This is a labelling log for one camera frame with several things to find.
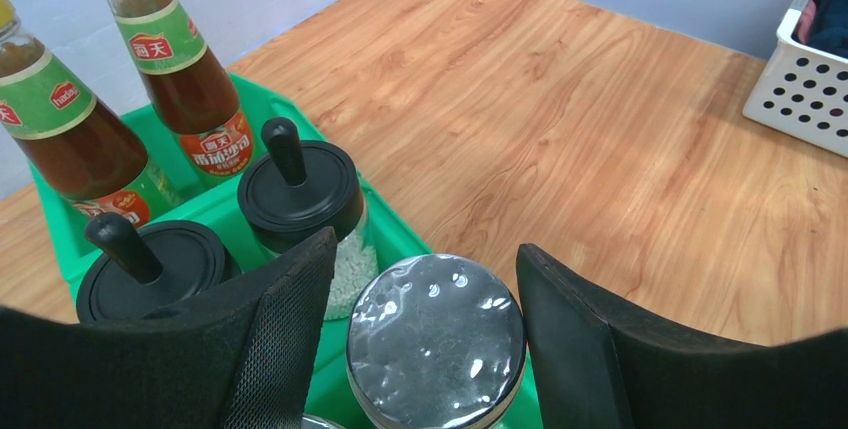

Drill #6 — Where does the white plastic basket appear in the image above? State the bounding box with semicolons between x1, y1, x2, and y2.
742;0;847;157

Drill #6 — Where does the yellow cap sauce bottle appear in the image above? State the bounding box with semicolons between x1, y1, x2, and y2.
1;0;184;227
107;0;256;188

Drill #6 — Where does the black cap salt jar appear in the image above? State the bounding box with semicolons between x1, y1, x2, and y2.
75;213;241;323

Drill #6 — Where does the dark blue cloth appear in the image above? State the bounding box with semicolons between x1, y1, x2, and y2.
807;0;847;59

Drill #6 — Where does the silver lid spice jar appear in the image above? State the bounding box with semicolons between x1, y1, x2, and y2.
300;414;345;429

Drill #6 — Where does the silver lid blue label jar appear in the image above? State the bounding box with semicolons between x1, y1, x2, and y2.
345;253;528;428

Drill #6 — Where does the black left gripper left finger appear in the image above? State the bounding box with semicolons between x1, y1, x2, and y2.
1;228;337;428

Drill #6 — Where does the black cap white powder jar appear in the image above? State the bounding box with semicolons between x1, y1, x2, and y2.
237;117;378;320

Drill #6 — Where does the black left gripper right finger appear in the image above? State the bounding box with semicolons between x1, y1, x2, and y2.
515;243;847;428

